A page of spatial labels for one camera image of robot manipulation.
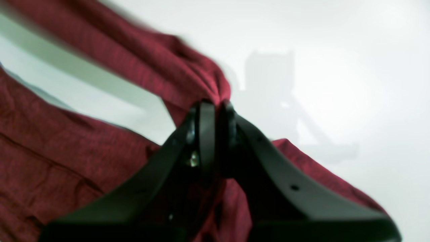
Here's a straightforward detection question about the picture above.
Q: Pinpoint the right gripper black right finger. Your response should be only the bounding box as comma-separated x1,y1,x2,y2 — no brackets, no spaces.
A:
218,100,402,242

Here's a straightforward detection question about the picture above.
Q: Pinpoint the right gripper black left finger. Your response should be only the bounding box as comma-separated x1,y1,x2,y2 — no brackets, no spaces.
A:
39,101,216,242

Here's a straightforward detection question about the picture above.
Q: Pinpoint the dark red long-sleeve shirt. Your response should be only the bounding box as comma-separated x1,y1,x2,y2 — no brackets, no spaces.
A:
1,0,391,242

